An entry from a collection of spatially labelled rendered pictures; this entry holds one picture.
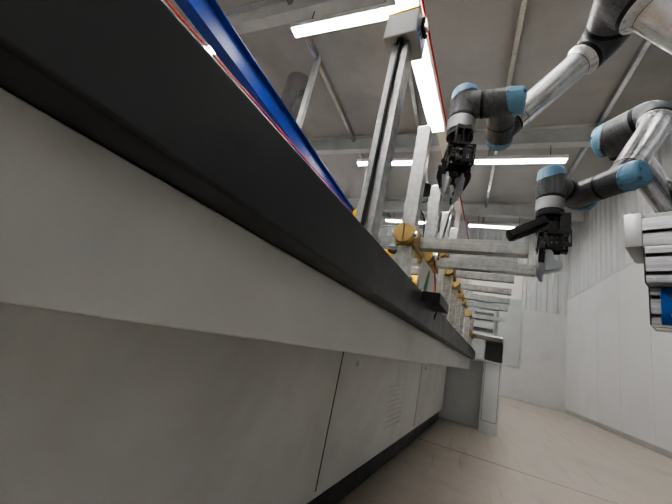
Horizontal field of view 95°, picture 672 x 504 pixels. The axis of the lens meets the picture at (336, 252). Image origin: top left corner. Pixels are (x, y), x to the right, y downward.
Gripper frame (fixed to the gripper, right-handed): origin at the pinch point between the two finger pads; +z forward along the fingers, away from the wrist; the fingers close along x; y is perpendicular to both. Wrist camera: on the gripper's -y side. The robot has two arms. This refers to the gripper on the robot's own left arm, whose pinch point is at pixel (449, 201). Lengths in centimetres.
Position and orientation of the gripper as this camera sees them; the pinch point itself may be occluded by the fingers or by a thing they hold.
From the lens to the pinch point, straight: 90.9
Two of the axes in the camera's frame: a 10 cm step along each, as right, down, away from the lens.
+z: -2.1, 9.4, -2.6
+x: 9.7, 1.7, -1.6
